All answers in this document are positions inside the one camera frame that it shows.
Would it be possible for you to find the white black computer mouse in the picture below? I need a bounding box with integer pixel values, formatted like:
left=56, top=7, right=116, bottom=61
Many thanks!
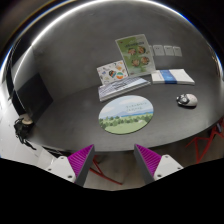
left=176, top=94, right=198, bottom=107

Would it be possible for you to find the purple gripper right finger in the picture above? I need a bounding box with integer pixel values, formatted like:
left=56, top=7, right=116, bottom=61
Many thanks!
left=133, top=143, right=185, bottom=185

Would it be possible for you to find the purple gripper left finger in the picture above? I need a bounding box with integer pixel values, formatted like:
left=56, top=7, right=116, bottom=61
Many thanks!
left=45, top=143, right=96, bottom=187

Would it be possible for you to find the white sticker sheet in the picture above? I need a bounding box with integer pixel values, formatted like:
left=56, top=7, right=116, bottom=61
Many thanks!
left=97, top=60, right=128, bottom=85

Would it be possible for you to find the red table leg frame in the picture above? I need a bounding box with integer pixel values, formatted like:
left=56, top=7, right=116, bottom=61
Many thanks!
left=187, top=117, right=224, bottom=163

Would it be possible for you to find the green food poster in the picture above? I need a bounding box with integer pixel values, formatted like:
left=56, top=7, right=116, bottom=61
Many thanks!
left=116, top=34, right=156, bottom=76

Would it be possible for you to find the white blue book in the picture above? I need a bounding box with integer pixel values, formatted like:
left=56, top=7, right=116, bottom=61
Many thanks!
left=151, top=69, right=195, bottom=85

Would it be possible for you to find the white wall socket panel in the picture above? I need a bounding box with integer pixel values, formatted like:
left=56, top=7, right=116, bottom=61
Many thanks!
left=150, top=45, right=182, bottom=57

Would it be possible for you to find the grey striped book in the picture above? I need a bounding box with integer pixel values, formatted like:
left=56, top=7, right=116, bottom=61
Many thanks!
left=98, top=77, right=150, bottom=102

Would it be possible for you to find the round landscape mouse pad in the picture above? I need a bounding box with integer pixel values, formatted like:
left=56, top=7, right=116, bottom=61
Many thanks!
left=98, top=95, right=154, bottom=135

